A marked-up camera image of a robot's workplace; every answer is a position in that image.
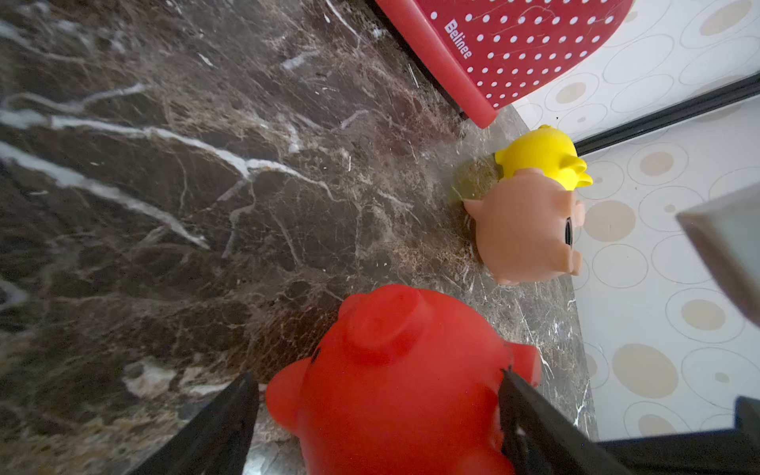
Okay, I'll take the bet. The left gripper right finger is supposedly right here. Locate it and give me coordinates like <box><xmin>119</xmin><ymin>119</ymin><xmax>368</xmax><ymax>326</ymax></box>
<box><xmin>498</xmin><ymin>369</ymin><xmax>629</xmax><ymax>474</ymax></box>

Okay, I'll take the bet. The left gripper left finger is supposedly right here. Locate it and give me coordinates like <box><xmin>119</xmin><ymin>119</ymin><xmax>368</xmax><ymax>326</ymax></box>
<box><xmin>132</xmin><ymin>373</ymin><xmax>259</xmax><ymax>475</ymax></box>

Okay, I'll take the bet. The red piggy bank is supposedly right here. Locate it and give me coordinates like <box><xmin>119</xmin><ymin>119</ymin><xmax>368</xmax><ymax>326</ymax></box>
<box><xmin>265</xmin><ymin>285</ymin><xmax>542</xmax><ymax>474</ymax></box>

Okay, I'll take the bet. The pink piggy bank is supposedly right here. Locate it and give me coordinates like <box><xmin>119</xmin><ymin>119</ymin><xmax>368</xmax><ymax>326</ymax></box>
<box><xmin>463</xmin><ymin>168</ymin><xmax>585</xmax><ymax>286</ymax></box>

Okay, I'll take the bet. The yellow piggy bank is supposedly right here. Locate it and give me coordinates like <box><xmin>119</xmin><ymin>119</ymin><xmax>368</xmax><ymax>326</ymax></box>
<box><xmin>495</xmin><ymin>125</ymin><xmax>594</xmax><ymax>191</ymax></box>

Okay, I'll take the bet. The black plug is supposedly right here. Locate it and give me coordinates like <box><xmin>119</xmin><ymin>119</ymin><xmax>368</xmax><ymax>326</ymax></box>
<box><xmin>564</xmin><ymin>218</ymin><xmax>574</xmax><ymax>247</ymax></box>

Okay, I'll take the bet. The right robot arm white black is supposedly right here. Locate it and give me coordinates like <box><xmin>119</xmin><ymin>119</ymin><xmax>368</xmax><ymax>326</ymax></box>
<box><xmin>676</xmin><ymin>184</ymin><xmax>759</xmax><ymax>326</ymax></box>

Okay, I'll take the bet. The red polka dot toaster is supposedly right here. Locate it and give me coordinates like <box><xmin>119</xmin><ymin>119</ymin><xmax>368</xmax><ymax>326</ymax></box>
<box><xmin>376</xmin><ymin>0</ymin><xmax>633</xmax><ymax>129</ymax></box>

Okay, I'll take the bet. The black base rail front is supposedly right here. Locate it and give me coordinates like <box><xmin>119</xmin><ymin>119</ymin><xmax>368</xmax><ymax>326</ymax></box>
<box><xmin>600</xmin><ymin>397</ymin><xmax>759</xmax><ymax>474</ymax></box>

